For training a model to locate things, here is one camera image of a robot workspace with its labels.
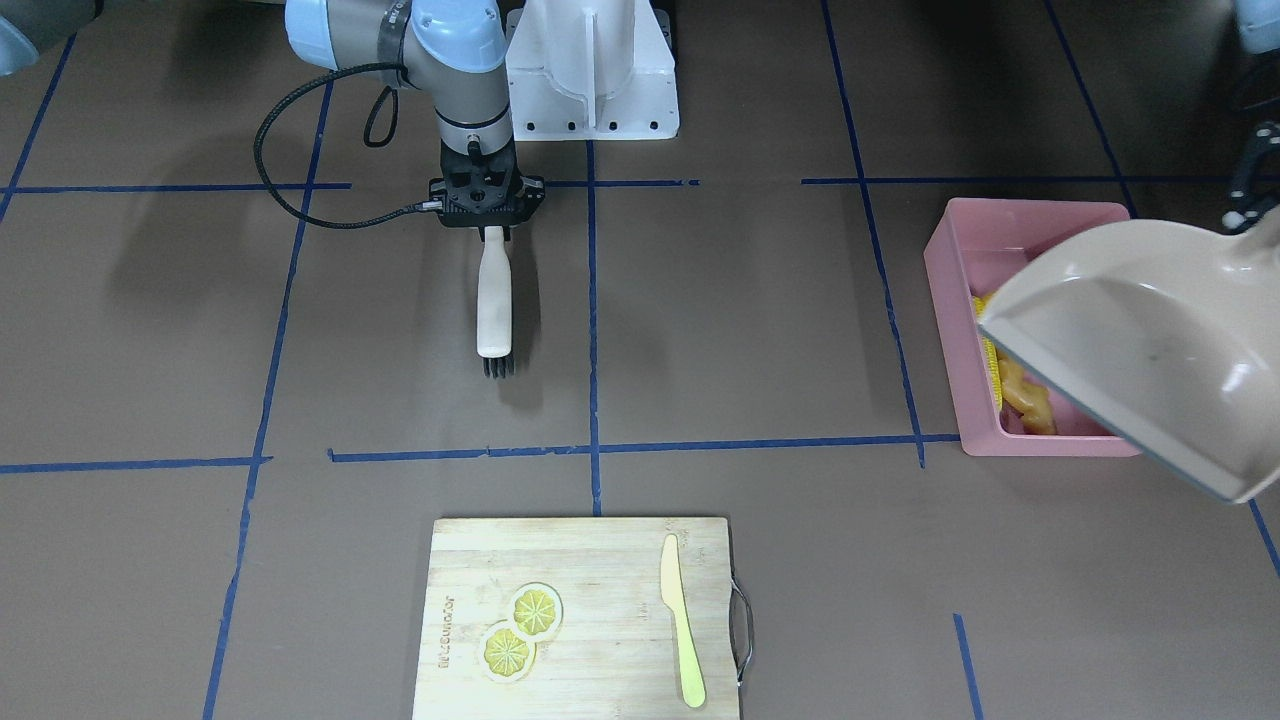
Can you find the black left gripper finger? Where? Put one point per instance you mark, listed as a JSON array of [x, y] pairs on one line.
[[1248, 204]]

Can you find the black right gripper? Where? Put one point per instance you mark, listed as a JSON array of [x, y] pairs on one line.
[[532, 190]]

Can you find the beige hand brush black bristles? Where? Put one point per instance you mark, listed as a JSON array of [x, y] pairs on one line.
[[495, 316]]

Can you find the beige plastic dustpan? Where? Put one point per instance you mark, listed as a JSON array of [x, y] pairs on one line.
[[1166, 334]]

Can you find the tan toy ginger root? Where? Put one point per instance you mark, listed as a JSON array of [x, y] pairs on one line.
[[1030, 402]]

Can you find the yellow toy corn cob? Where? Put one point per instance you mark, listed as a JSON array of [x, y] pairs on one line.
[[990, 355]]

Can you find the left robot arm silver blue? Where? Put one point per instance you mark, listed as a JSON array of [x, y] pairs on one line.
[[1257, 25]]

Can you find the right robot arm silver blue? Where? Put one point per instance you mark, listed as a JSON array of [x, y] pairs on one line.
[[452, 51]]

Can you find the lemon slice upper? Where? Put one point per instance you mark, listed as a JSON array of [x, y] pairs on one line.
[[536, 612]]

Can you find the lemon slice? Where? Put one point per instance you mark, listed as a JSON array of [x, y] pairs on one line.
[[536, 612], [506, 656]]

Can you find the yellow-green plastic knife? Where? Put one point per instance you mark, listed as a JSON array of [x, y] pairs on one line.
[[671, 587]]

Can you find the lemon slice lower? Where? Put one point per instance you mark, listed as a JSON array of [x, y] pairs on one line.
[[506, 656]]

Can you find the wooden cutting board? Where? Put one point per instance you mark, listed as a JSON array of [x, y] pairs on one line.
[[614, 655]]

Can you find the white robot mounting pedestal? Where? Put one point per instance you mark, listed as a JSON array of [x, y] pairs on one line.
[[593, 71]]

